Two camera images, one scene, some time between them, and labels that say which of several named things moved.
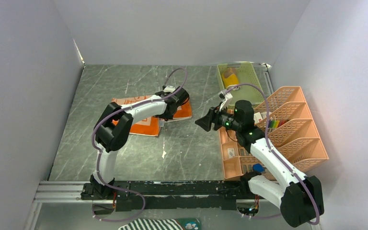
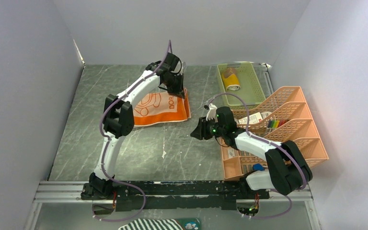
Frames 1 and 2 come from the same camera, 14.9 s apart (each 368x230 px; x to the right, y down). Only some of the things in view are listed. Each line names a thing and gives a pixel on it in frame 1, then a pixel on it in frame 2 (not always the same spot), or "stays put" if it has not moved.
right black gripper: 205,122 to 201,132
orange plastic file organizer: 291,129 stays put
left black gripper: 165,116 to 179,91
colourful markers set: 274,124 stays put
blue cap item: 258,167 stays put
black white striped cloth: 153,224 stays put
